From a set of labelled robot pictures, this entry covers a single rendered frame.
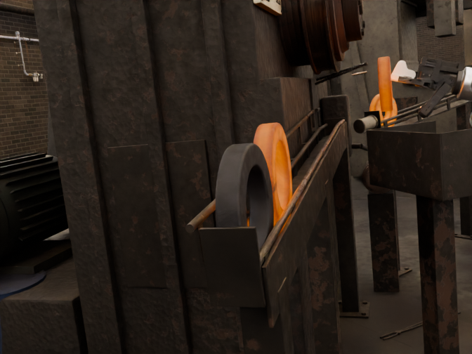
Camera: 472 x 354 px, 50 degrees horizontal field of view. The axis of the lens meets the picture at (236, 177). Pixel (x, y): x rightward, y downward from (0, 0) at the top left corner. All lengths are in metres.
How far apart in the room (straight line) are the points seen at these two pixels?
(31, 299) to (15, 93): 8.09
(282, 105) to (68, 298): 0.95
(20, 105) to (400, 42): 7.09
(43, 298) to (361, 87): 3.32
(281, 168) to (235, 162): 0.31
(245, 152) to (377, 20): 3.86
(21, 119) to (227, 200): 9.23
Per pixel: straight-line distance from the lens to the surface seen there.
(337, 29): 1.65
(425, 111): 1.55
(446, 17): 4.17
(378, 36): 4.48
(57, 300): 1.80
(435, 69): 1.54
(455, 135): 1.11
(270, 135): 0.84
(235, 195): 0.64
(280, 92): 1.32
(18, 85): 9.90
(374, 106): 2.20
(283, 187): 0.96
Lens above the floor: 0.83
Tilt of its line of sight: 9 degrees down
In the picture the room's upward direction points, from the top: 6 degrees counter-clockwise
